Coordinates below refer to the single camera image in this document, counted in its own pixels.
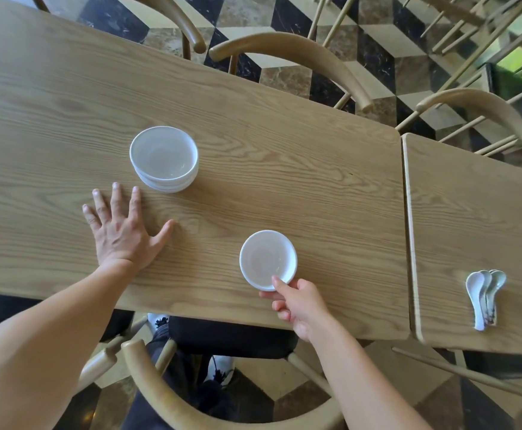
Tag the wooden curved-back chair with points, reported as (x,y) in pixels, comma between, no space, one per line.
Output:
(153,389)
(489,102)
(175,15)
(305,51)
(467,373)
(99,362)

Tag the person's white shoe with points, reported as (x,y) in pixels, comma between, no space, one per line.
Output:
(222,367)
(157,322)

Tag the white ceramic soup spoon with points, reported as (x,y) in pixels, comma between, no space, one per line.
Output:
(476,291)
(497,279)
(487,304)

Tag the person's right hand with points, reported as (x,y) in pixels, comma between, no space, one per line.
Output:
(305,308)

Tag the person's left hand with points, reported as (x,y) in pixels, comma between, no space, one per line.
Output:
(119,239)

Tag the person's left little finger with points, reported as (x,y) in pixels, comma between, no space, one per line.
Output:
(90,217)

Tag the person's right middle finger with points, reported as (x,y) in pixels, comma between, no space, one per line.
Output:
(280,305)

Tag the white ceramic bowl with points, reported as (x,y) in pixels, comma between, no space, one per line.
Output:
(163,153)
(171,189)
(188,179)
(267,257)

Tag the person's right forearm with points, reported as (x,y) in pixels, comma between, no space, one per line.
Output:
(359,385)

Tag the person's left thumb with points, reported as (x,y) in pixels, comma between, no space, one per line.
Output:
(161,235)

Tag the person's dark trousers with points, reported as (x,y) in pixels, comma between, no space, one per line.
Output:
(184,389)

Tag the person's left middle finger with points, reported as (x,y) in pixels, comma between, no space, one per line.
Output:
(117,201)

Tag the black seat cushion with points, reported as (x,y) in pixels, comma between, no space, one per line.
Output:
(234,338)
(503,362)
(1,311)

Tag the wooden spindle chair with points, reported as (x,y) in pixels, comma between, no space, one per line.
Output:
(456,9)

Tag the person's right thumb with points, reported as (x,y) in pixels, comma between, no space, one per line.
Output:
(283,285)

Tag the person's left forearm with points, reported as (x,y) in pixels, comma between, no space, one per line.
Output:
(41,344)

